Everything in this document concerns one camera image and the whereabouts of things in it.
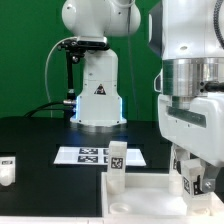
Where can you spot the white marker sheet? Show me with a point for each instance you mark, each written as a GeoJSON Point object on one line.
{"type": "Point", "coordinates": [96, 156]}

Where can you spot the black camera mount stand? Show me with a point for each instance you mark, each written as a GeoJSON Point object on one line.
{"type": "Point", "coordinates": [71, 60]}

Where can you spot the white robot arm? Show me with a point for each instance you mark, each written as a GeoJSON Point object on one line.
{"type": "Point", "coordinates": [188, 35]}

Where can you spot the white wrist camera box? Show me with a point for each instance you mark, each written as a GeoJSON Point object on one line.
{"type": "Point", "coordinates": [158, 82]}

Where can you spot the white square table top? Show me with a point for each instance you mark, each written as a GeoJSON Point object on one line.
{"type": "Point", "coordinates": [146, 196]}

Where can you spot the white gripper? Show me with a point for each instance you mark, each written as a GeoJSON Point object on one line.
{"type": "Point", "coordinates": [199, 130]}

